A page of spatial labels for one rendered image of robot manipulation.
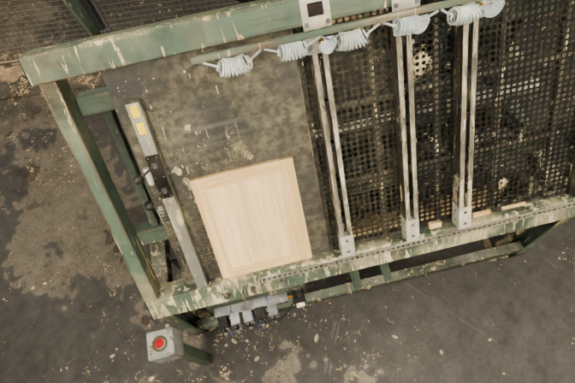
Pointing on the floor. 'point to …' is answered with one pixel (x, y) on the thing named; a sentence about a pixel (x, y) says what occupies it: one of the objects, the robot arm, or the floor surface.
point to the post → (197, 356)
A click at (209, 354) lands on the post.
